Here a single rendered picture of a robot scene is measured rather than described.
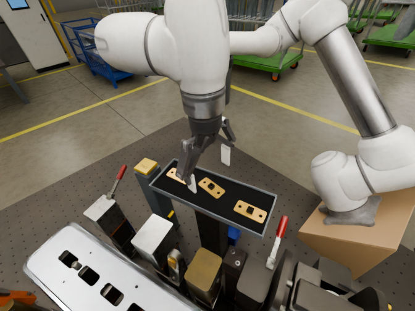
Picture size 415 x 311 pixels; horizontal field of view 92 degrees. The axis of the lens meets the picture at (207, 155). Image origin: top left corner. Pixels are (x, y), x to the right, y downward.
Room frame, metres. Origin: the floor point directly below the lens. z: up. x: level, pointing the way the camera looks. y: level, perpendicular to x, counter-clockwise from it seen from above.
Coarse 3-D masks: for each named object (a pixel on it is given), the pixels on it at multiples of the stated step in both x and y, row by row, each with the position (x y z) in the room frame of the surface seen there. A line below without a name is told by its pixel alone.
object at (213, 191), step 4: (204, 180) 0.41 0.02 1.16; (208, 180) 0.41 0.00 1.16; (200, 184) 0.40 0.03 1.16; (204, 184) 0.40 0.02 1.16; (208, 184) 0.40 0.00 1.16; (212, 184) 0.39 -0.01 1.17; (204, 188) 0.38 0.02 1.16; (208, 188) 0.38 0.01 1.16; (212, 188) 0.37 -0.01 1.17; (216, 188) 0.38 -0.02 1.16; (220, 188) 0.37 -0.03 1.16; (208, 192) 0.37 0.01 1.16; (212, 192) 0.36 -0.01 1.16; (216, 192) 0.36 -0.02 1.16; (220, 192) 0.36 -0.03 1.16; (224, 192) 0.36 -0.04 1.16; (216, 196) 0.35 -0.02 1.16
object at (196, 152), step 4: (204, 140) 0.36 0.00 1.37; (208, 140) 0.36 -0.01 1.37; (204, 144) 0.35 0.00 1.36; (196, 148) 0.36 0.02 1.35; (200, 148) 0.35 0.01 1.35; (204, 148) 0.35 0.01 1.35; (192, 152) 0.36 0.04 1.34; (196, 152) 0.35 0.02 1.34; (200, 152) 0.34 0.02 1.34; (192, 156) 0.35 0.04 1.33; (196, 156) 0.34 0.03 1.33; (192, 160) 0.34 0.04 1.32; (196, 160) 0.34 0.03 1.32; (192, 164) 0.33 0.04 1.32; (188, 168) 0.33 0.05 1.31; (192, 168) 0.33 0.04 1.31; (188, 172) 0.33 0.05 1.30; (192, 172) 0.33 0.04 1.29; (188, 176) 0.32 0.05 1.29
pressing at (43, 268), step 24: (48, 240) 0.34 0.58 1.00; (72, 240) 0.33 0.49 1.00; (96, 240) 0.32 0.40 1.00; (24, 264) 0.27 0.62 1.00; (48, 264) 0.26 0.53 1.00; (96, 264) 0.25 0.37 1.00; (120, 264) 0.24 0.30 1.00; (48, 288) 0.19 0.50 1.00; (72, 288) 0.19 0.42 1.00; (96, 288) 0.18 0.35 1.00; (120, 288) 0.18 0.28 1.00; (144, 288) 0.17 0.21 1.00; (168, 288) 0.17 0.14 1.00
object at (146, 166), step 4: (144, 160) 0.53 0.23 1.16; (148, 160) 0.53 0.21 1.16; (152, 160) 0.53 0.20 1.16; (140, 164) 0.51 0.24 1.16; (144, 164) 0.51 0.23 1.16; (148, 164) 0.51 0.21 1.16; (152, 164) 0.51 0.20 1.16; (156, 164) 0.51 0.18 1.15; (136, 168) 0.49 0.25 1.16; (140, 168) 0.49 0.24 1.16; (144, 168) 0.49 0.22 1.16; (148, 168) 0.49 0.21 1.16; (152, 168) 0.49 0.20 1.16; (140, 172) 0.48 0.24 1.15; (144, 172) 0.47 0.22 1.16; (148, 172) 0.48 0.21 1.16
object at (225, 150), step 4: (224, 144) 0.43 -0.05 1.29; (224, 148) 0.43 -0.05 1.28; (228, 148) 0.42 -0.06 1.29; (224, 152) 0.43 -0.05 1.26; (228, 152) 0.42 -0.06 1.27; (224, 156) 0.43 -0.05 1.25; (228, 156) 0.41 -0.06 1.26; (224, 160) 0.43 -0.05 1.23; (228, 160) 0.41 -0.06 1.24; (228, 164) 0.41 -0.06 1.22
